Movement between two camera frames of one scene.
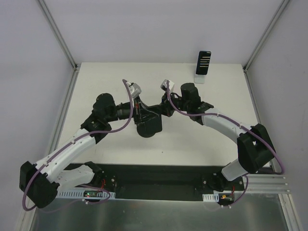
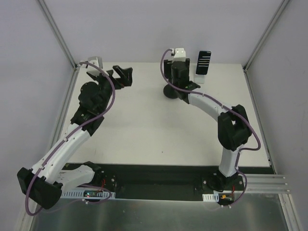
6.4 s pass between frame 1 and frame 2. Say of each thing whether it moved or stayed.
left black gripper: moved
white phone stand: stayed
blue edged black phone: stayed
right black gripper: moved
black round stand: moved
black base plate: stayed
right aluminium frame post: stayed
